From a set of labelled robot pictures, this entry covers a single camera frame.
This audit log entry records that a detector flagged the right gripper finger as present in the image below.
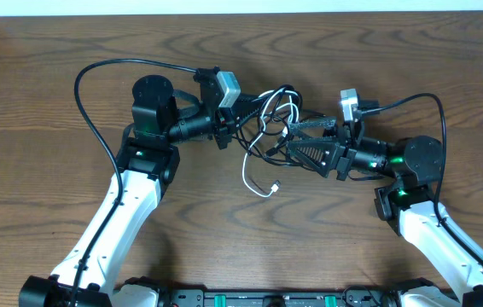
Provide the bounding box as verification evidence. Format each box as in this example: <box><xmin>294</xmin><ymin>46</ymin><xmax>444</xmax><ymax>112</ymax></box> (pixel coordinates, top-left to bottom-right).
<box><xmin>288</xmin><ymin>117</ymin><xmax>336</xmax><ymax>131</ymax></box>
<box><xmin>287</xmin><ymin>139</ymin><xmax>346</xmax><ymax>178</ymax></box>

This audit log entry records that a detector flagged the black cable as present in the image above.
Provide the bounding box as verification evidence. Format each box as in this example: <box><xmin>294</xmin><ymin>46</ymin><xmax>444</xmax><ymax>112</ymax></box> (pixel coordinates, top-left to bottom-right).
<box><xmin>232</xmin><ymin>84</ymin><xmax>336</xmax><ymax>171</ymax></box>

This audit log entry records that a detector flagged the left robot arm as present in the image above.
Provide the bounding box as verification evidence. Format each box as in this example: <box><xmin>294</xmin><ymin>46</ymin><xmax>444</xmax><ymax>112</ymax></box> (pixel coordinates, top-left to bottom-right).
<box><xmin>19</xmin><ymin>67</ymin><xmax>267</xmax><ymax>306</ymax></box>

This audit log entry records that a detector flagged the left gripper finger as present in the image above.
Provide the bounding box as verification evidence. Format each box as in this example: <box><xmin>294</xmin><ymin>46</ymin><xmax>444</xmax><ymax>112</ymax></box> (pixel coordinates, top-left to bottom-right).
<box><xmin>230</xmin><ymin>101</ymin><xmax>262</xmax><ymax>128</ymax></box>
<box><xmin>235</xmin><ymin>93</ymin><xmax>265</xmax><ymax>107</ymax></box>

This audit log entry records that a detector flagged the white cable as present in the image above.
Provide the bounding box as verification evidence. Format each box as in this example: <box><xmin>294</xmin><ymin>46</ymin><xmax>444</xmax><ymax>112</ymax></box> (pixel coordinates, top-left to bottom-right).
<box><xmin>241</xmin><ymin>89</ymin><xmax>300</xmax><ymax>199</ymax></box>

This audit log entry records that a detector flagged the right camera cable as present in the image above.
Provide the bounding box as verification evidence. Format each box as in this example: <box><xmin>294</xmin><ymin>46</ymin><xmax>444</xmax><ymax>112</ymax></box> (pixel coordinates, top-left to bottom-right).
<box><xmin>358</xmin><ymin>93</ymin><xmax>483</xmax><ymax>291</ymax></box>

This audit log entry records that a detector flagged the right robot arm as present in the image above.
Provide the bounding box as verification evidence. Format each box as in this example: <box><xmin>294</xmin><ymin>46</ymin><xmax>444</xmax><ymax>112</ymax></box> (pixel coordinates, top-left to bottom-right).
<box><xmin>287</xmin><ymin>117</ymin><xmax>483</xmax><ymax>306</ymax></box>

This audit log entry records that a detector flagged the camera cable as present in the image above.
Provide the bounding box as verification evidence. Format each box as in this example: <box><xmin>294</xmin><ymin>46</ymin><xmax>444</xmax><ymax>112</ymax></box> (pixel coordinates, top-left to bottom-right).
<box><xmin>358</xmin><ymin>93</ymin><xmax>483</xmax><ymax>291</ymax></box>
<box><xmin>67</xmin><ymin>58</ymin><xmax>198</xmax><ymax>307</ymax></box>

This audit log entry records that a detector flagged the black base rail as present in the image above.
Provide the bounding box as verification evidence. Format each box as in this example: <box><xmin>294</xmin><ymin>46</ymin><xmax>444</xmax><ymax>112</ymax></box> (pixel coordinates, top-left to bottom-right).
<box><xmin>113</xmin><ymin>276</ymin><xmax>464</xmax><ymax>307</ymax></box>

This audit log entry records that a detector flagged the left camera cable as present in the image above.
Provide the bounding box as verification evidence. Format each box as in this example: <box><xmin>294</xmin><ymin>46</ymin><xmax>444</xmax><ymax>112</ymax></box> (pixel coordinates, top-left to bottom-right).
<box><xmin>67</xmin><ymin>58</ymin><xmax>198</xmax><ymax>307</ymax></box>

